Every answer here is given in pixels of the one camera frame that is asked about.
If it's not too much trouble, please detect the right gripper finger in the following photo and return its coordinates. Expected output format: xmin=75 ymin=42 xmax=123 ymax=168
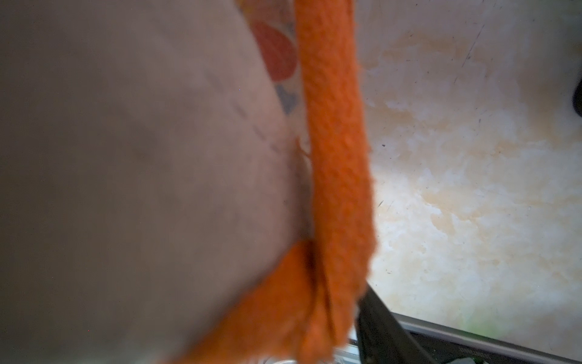
xmin=355 ymin=286 xmax=435 ymax=364

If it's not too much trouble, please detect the cream canvas tote bag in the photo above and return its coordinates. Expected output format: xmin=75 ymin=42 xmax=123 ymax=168
xmin=1 ymin=1 xmax=376 ymax=363

